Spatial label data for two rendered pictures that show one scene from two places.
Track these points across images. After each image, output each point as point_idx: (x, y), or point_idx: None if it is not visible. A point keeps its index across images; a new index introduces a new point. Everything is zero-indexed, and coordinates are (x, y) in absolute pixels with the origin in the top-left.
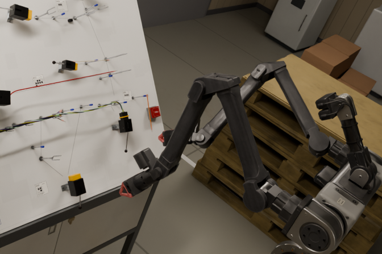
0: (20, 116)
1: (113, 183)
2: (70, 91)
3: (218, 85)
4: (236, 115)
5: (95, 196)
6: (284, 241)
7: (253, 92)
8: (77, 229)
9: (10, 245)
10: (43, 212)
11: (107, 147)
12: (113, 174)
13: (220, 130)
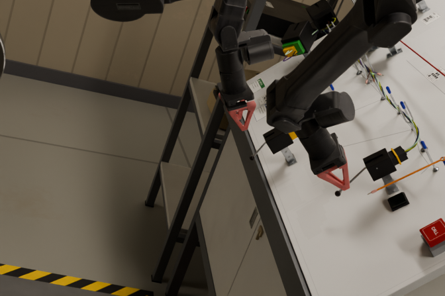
0: (382, 81)
1: (290, 218)
2: (434, 108)
3: None
4: None
5: (273, 202)
6: (0, 40)
7: (344, 26)
8: (251, 274)
9: (244, 179)
10: (261, 150)
11: (351, 188)
12: (305, 214)
13: (286, 89)
